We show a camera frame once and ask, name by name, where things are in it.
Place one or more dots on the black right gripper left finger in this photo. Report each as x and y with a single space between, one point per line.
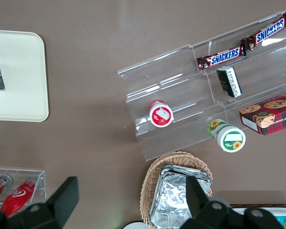
62 198

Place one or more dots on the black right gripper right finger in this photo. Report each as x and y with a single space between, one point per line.
197 198

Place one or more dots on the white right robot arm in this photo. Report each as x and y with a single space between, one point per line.
135 226

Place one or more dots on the oval tan wicker basket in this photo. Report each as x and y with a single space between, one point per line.
150 181

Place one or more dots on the white rectangular snack tray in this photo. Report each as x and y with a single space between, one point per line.
264 210

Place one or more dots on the beige plastic tray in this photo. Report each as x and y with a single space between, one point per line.
19 100

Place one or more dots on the aluminium foil container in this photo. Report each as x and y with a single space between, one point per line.
171 198
165 169

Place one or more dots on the clear acrylic bottle rack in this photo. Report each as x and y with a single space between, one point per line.
41 181

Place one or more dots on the green lidded sunflower jar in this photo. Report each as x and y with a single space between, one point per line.
231 140

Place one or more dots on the blue snack packet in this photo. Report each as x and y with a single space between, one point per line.
280 220

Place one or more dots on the red lidded jar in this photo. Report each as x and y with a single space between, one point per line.
161 115

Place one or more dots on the red tartan cookie box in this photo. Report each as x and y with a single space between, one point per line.
274 114

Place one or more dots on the clear acrylic step shelf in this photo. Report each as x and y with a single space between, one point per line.
171 83

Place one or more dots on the small black white-sided box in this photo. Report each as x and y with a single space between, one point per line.
228 82

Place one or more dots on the Snickers chocolate bar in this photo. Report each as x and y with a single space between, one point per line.
267 34
220 58

